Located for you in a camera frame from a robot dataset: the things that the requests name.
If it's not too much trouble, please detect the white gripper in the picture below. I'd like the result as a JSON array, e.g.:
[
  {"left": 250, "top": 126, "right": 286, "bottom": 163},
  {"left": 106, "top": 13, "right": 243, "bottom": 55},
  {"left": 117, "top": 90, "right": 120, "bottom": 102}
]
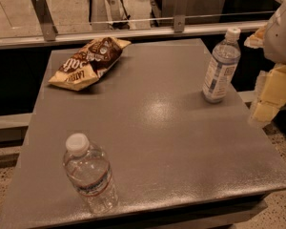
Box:
[{"left": 244, "top": 0, "right": 286, "bottom": 128}]

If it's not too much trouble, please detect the grey horizontal metal rail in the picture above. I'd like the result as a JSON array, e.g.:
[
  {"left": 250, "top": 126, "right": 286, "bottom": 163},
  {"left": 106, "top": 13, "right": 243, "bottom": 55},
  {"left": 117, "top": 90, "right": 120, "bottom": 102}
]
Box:
[{"left": 0, "top": 20, "right": 267, "bottom": 50}]

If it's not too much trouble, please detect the clear plastic water bottle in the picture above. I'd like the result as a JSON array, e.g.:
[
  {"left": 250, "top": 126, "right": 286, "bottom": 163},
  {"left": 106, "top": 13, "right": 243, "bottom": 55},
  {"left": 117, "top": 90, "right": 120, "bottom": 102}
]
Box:
[{"left": 63, "top": 133, "right": 118, "bottom": 214}]

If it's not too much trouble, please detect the metal railing bracket right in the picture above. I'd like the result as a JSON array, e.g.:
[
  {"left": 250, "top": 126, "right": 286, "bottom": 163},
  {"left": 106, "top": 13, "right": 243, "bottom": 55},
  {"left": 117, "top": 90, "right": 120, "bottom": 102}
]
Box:
[{"left": 174, "top": 0, "right": 188, "bottom": 32}]

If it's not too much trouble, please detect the blue label plastic water bottle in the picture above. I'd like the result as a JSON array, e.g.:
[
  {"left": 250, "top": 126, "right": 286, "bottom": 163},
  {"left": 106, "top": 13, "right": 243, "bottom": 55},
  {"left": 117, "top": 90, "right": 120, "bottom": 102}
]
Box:
[{"left": 202, "top": 28, "right": 241, "bottom": 103}]

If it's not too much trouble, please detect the brown chip bag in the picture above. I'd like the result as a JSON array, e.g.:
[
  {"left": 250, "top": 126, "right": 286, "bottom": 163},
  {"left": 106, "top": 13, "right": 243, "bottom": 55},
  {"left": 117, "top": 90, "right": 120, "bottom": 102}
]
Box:
[{"left": 49, "top": 37, "right": 131, "bottom": 91}]

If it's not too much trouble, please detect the metal railing bracket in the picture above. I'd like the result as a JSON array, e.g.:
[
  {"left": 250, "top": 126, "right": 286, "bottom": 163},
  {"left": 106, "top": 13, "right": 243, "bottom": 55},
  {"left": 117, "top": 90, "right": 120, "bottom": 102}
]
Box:
[
  {"left": 174, "top": 0, "right": 188, "bottom": 32},
  {"left": 31, "top": 0, "right": 58, "bottom": 41}
]

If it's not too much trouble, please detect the metal railing bracket left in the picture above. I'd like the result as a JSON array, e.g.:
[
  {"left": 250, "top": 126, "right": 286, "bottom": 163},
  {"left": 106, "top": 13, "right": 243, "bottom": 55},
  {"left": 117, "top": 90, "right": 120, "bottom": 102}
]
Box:
[{"left": 31, "top": 0, "right": 58, "bottom": 41}]

